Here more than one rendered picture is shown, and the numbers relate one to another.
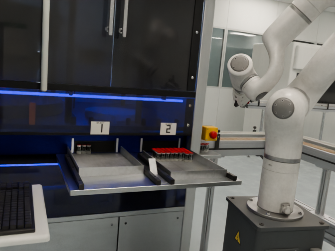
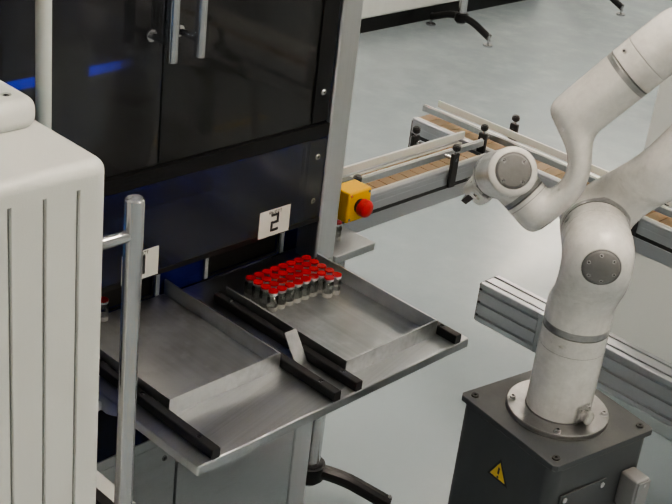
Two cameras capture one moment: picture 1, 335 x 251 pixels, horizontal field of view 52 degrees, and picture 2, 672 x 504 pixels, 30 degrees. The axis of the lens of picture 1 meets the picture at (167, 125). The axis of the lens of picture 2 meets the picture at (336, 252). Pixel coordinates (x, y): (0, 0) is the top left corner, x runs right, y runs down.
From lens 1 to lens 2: 1.26 m
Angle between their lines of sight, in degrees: 29
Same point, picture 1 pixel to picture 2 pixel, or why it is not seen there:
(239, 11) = not seen: outside the picture
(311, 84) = (637, 199)
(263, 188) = (546, 385)
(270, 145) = (564, 313)
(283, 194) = (582, 393)
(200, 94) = (339, 125)
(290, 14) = (615, 85)
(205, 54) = (350, 30)
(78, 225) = not seen: hidden behind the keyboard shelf
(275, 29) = (586, 109)
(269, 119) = (574, 282)
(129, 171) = (255, 372)
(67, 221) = not seen: hidden behind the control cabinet
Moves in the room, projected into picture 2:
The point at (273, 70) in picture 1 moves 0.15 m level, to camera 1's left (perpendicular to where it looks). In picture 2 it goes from (578, 186) to (498, 191)
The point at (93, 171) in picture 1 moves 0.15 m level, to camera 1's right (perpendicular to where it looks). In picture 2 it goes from (195, 396) to (276, 386)
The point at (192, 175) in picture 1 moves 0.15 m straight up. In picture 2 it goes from (380, 354) to (390, 285)
